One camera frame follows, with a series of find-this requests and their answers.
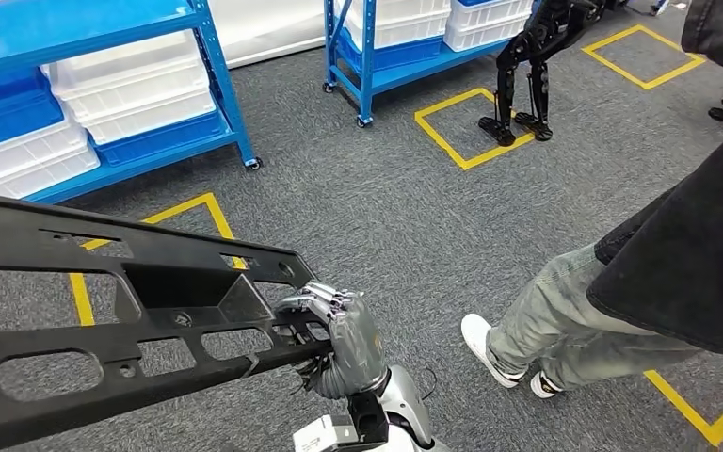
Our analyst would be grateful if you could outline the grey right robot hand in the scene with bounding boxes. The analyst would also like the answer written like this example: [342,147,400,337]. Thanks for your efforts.
[272,282,391,400]

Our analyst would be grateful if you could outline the black perforated plastic panel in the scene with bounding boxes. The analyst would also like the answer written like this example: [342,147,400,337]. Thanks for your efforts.
[0,189,338,452]

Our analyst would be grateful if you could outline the blue metal shelf rack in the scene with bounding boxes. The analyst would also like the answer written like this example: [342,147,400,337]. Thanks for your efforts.
[0,0,265,206]
[322,0,543,129]

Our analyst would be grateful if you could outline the black humanoid robot legs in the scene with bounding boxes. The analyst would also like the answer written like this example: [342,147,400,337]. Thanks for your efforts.
[478,0,631,149]

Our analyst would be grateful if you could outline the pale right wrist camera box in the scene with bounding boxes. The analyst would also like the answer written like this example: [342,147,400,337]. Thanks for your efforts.
[293,414,362,452]

